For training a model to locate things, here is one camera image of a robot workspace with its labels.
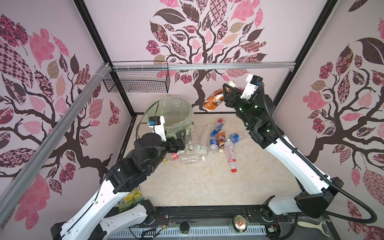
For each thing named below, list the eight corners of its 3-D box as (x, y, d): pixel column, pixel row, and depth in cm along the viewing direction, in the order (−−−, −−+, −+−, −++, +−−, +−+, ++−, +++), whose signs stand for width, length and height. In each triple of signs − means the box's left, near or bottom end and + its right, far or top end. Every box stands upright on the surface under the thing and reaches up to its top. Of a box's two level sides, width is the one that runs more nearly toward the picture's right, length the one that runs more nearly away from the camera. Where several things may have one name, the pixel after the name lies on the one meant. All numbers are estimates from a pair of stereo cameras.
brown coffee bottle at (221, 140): (216, 153, 98) (217, 149, 94) (217, 134, 109) (217, 129, 105) (224, 153, 98) (225, 150, 94) (224, 134, 108) (225, 130, 104)
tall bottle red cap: (230, 173, 90) (231, 169, 86) (223, 142, 104) (224, 138, 100) (237, 172, 90) (239, 169, 86) (229, 142, 105) (230, 137, 101)
